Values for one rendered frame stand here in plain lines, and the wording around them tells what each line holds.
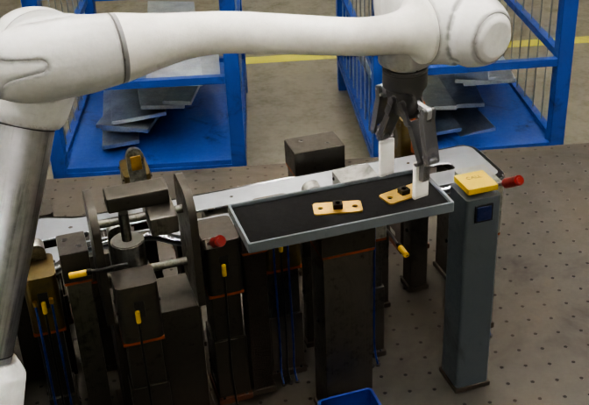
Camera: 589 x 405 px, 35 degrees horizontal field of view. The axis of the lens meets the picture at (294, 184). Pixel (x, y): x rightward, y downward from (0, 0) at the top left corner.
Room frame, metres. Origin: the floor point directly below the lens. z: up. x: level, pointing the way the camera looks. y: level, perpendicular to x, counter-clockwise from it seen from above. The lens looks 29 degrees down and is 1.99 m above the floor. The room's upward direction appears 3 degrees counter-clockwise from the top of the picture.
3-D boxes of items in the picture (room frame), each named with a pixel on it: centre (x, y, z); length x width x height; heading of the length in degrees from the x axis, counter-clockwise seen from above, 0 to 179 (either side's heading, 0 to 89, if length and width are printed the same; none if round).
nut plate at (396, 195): (1.45, -0.19, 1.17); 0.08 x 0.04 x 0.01; 120
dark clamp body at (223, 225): (1.48, 0.14, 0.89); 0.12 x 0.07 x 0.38; 16
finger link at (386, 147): (1.49, -0.17, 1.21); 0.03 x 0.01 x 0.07; 120
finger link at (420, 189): (1.41, -0.21, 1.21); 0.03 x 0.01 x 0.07; 120
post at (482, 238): (1.49, -0.33, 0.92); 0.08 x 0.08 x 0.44; 16
